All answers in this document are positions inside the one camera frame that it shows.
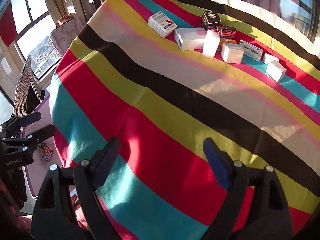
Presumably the red blue small box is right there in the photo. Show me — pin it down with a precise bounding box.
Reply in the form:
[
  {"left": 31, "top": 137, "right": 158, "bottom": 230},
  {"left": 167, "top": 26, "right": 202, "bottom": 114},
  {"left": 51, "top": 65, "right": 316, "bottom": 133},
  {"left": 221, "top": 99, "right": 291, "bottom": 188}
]
[{"left": 38, "top": 142, "right": 54, "bottom": 163}]

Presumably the small white box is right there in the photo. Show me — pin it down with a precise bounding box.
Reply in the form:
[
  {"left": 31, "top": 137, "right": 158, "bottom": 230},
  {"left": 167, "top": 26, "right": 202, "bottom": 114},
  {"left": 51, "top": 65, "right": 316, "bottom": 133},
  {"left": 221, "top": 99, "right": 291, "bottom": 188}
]
[{"left": 263, "top": 53, "right": 279, "bottom": 64}]

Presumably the white barcode text box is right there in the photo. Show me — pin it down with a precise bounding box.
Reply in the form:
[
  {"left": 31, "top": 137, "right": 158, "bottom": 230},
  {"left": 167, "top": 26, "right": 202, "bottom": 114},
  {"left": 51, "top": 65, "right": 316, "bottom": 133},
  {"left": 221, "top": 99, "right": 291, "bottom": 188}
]
[{"left": 239, "top": 40, "right": 263, "bottom": 62}]

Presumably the white cube box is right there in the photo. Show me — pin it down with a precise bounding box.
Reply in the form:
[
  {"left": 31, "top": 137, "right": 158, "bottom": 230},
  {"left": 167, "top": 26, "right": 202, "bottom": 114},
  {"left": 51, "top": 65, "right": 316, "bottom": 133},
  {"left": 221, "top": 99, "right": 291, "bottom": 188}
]
[{"left": 221, "top": 43, "right": 244, "bottom": 64}]

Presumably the white blue medicine box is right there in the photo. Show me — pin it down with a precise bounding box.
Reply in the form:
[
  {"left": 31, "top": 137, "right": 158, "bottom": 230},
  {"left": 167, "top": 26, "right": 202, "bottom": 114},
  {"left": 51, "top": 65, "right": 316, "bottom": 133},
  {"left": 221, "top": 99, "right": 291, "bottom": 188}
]
[{"left": 148, "top": 11, "right": 177, "bottom": 38}]

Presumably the orange white box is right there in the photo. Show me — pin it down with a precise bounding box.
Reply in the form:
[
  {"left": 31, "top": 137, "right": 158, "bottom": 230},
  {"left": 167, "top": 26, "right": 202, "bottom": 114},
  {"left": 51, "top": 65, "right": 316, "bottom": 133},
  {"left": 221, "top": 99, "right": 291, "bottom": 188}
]
[{"left": 217, "top": 38, "right": 237, "bottom": 51}]

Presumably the tall white box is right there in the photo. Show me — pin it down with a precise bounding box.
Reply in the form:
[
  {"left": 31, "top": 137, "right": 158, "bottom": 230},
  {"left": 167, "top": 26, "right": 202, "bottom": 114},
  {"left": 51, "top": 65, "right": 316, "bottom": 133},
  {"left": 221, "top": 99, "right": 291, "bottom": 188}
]
[{"left": 202, "top": 29, "right": 220, "bottom": 59}]

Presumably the long white pink box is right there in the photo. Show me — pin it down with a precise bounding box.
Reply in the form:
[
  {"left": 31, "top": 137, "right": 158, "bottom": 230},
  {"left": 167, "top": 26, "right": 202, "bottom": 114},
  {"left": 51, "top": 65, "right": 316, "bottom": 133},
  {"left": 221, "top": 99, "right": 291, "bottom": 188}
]
[{"left": 174, "top": 28, "right": 207, "bottom": 51}]

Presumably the black printed box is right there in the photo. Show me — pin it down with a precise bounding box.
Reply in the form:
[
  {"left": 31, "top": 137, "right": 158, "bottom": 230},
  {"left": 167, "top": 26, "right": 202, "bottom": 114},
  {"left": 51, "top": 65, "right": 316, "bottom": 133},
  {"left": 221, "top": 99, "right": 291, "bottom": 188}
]
[{"left": 201, "top": 10, "right": 221, "bottom": 30}]

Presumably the purple white storage box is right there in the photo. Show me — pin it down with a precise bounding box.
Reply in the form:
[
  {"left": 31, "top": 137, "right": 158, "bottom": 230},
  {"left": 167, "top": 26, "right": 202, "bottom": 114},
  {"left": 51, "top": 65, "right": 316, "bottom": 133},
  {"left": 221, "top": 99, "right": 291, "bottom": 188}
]
[{"left": 22, "top": 96, "right": 62, "bottom": 197}]

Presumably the pink quilted clothing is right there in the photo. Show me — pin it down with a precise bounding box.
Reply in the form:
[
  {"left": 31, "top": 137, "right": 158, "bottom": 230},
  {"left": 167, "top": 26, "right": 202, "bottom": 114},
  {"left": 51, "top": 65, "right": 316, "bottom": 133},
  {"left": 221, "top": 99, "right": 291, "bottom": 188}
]
[{"left": 1, "top": 188, "right": 93, "bottom": 239}]

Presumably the white wicker chair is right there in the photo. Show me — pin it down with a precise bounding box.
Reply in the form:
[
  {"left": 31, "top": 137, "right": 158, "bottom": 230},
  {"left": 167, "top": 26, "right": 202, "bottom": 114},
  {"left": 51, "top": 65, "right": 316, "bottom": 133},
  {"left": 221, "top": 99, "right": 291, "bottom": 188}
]
[{"left": 13, "top": 55, "right": 42, "bottom": 117}]

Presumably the red hanging cloth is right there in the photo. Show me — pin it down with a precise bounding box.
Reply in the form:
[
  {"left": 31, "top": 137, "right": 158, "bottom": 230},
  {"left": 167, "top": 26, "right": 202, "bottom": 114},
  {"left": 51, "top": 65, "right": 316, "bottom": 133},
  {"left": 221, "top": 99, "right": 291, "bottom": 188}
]
[{"left": 0, "top": 2, "right": 18, "bottom": 47}]

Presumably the floral cloth covered table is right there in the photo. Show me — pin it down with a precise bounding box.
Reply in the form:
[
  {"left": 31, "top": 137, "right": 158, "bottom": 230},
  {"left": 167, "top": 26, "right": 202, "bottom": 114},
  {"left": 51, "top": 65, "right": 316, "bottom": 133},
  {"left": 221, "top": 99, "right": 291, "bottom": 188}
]
[{"left": 49, "top": 17, "right": 84, "bottom": 57}]

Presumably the red bundle on table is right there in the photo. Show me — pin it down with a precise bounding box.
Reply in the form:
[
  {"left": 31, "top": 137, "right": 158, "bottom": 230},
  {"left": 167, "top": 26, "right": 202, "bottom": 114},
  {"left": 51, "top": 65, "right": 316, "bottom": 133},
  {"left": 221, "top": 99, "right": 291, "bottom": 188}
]
[{"left": 55, "top": 14, "right": 74, "bottom": 28}]

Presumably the striped colourful blanket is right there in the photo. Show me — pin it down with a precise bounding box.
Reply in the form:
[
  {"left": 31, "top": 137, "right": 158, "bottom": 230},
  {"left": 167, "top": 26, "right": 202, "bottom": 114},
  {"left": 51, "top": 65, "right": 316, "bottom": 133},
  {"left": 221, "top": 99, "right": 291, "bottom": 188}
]
[{"left": 49, "top": 0, "right": 319, "bottom": 239}]

